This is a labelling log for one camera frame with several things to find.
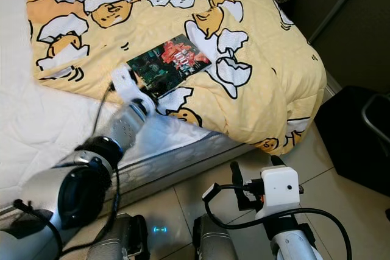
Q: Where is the yellow cartoon egg blanket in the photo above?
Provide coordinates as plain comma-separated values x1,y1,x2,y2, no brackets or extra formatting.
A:
23,0,328,156

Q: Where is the black case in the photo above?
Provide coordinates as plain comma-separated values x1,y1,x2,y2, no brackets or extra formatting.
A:
314,85,390,197

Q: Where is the white quilted mattress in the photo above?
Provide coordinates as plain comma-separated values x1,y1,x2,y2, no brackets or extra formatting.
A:
0,0,257,221

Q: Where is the left robot leg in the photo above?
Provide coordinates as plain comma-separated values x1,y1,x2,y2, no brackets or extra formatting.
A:
97,213,151,260

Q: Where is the dark wardrobe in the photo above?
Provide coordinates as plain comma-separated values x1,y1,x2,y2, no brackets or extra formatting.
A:
247,0,390,90

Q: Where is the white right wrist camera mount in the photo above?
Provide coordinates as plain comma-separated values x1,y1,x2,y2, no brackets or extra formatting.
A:
257,166,302,219

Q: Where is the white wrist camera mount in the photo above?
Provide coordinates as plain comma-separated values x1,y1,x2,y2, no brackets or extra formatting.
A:
257,166,302,219
111,66,157,116

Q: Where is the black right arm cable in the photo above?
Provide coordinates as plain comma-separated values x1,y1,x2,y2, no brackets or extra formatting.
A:
202,182,353,260

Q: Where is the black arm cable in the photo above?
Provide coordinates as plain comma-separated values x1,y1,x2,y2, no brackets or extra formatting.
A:
202,182,353,260
93,81,118,148

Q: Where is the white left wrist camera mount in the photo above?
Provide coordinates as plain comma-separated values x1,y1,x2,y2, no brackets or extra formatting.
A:
111,66,157,116

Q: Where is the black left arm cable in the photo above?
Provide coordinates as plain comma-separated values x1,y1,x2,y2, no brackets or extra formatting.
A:
93,81,118,148

